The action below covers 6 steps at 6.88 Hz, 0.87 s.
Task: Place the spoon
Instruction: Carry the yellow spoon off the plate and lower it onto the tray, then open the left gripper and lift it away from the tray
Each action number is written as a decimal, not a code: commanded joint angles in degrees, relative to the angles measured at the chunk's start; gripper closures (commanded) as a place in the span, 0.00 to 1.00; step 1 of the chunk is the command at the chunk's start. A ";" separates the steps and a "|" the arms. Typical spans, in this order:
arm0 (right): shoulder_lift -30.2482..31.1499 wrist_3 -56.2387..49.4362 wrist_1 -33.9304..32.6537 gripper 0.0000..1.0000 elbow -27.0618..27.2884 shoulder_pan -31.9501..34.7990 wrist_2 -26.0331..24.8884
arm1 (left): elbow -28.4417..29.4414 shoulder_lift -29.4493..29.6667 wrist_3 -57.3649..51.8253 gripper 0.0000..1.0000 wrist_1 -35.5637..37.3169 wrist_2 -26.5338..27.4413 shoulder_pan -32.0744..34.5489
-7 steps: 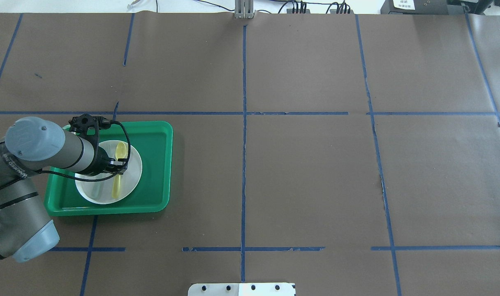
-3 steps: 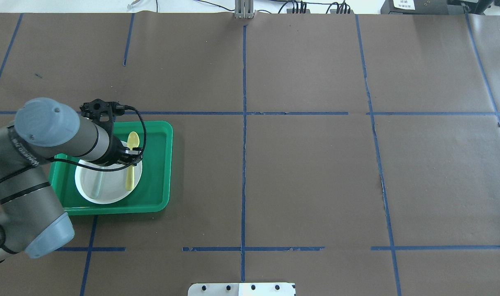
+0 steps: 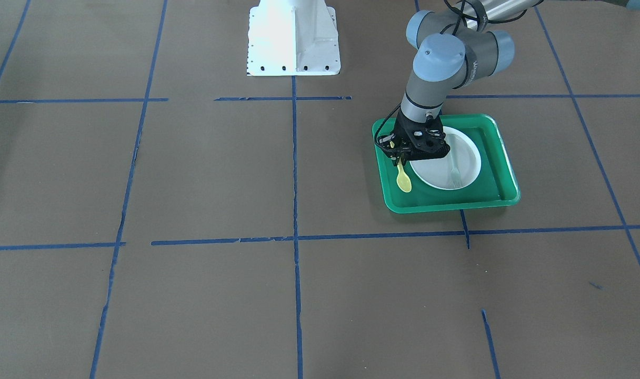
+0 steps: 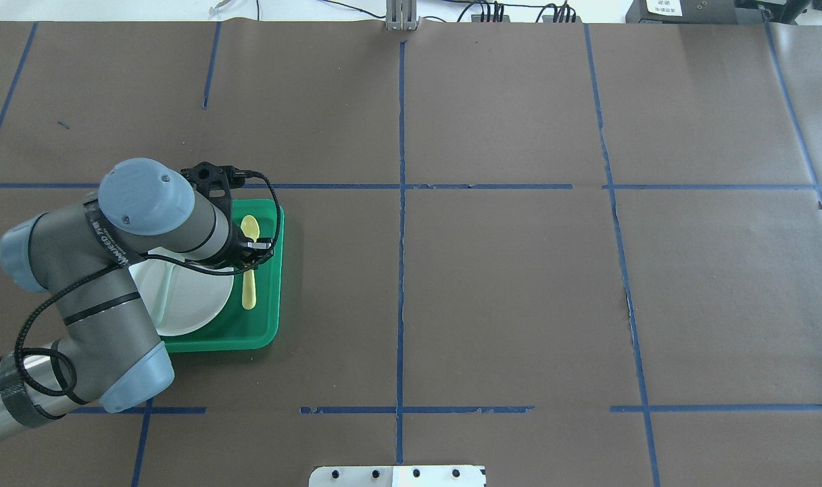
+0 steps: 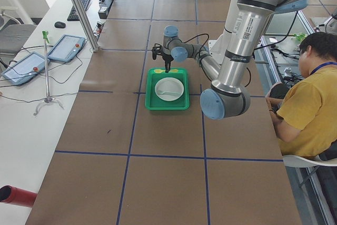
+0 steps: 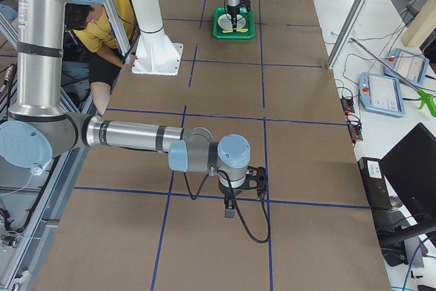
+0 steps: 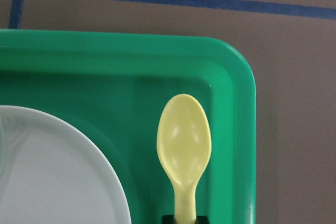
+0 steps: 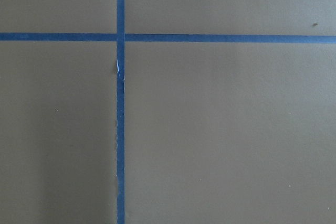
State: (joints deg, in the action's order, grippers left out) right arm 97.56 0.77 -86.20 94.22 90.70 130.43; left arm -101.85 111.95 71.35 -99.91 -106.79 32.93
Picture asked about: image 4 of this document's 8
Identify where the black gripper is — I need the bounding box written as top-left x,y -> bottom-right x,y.
226,231 -> 275,271

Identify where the yellow plastic spoon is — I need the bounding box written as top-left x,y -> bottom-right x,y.
241,214 -> 260,310

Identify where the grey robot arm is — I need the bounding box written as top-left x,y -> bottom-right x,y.
0,158 -> 283,442

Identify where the green plastic tray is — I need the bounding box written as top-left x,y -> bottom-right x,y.
160,224 -> 285,352

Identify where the white divided plate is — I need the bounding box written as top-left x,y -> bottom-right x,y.
128,259 -> 235,337

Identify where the vertical blue tape line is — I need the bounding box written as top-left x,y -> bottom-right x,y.
395,41 -> 408,465

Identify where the horizontal blue tape line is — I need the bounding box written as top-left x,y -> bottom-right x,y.
0,183 -> 822,191

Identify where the brown paper table cover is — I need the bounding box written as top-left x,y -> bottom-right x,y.
0,20 -> 822,486

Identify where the black device box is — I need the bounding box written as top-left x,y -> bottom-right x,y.
625,1 -> 738,25

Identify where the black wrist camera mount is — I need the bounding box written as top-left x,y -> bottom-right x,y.
179,162 -> 253,218

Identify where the white metal bracket plate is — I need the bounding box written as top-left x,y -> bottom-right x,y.
308,465 -> 487,486

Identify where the grey aluminium profile post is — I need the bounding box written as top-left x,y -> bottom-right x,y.
384,0 -> 420,32

